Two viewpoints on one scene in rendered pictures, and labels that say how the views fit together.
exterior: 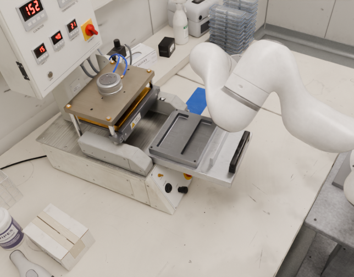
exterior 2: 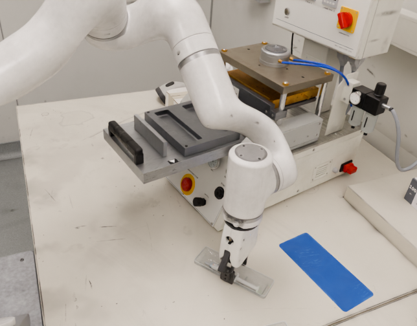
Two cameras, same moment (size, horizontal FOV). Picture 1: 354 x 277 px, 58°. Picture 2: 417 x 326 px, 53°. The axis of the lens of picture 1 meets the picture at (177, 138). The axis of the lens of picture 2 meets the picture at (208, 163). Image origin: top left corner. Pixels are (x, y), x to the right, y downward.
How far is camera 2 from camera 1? 1.44 m
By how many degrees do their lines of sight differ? 78
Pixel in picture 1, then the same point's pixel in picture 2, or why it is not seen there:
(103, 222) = not seen: hidden behind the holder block
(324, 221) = (9, 266)
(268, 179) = (112, 256)
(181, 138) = (187, 116)
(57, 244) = (179, 91)
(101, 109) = (243, 52)
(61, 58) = (304, 11)
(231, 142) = (149, 152)
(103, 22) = not seen: outside the picture
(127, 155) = not seen: hidden behind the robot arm
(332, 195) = (17, 304)
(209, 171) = (131, 124)
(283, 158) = (124, 299)
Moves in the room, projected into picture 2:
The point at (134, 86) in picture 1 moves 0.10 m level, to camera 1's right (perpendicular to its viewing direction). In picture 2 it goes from (263, 71) to (250, 85)
